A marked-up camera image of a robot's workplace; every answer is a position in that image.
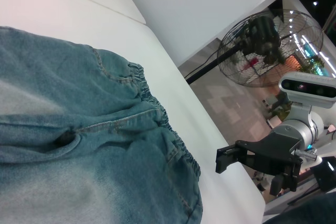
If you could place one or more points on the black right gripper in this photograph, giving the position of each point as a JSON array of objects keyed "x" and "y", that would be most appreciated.
[{"x": 267, "y": 155}]

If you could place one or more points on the blue denim shorts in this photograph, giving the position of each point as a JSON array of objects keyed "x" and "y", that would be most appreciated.
[{"x": 78, "y": 129}]

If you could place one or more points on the dark blurry object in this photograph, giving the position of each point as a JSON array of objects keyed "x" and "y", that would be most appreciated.
[{"x": 309, "y": 211}]

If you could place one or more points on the black box device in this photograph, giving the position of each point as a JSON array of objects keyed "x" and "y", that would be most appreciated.
[{"x": 325, "y": 174}]

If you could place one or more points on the black fan stand pole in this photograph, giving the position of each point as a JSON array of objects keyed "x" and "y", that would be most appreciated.
[{"x": 202, "y": 73}]

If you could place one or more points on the black industrial fan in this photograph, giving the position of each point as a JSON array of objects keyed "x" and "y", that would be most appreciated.
[{"x": 262, "y": 37}]

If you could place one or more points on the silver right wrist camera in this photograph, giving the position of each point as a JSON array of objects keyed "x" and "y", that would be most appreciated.
[{"x": 302, "y": 87}]

